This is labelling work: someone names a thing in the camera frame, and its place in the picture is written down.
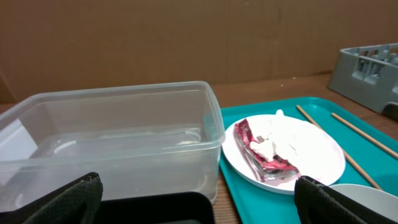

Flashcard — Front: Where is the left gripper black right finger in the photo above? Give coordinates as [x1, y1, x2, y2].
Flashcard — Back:
[294, 175, 397, 224]

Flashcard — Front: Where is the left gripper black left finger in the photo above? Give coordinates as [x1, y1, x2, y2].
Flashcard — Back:
[1, 172, 103, 224]

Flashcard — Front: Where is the red snack wrapper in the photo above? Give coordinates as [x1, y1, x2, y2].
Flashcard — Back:
[233, 119, 299, 182]

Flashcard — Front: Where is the white napkin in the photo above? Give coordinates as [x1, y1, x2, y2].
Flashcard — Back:
[248, 110, 327, 170]

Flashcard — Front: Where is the grey dishwasher rack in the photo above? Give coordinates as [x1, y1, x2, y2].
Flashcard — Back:
[328, 43, 397, 113]

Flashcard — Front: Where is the white shallow bowl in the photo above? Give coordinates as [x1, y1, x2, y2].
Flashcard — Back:
[330, 184, 397, 222]

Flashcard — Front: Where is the white round plate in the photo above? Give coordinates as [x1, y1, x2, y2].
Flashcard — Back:
[222, 114, 346, 195]

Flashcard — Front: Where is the teal serving tray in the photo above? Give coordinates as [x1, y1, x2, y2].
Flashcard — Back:
[220, 97, 397, 224]

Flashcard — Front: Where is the left wooden chopstick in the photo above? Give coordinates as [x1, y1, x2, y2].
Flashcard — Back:
[295, 105, 382, 190]

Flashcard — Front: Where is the wooden chopstick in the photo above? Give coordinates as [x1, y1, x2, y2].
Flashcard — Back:
[295, 105, 382, 190]
[331, 113, 397, 159]

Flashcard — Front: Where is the right wooden chopstick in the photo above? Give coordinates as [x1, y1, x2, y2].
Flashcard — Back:
[331, 113, 397, 159]

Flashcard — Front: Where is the clear plastic bin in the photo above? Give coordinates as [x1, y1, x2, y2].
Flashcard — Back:
[1, 81, 225, 212]

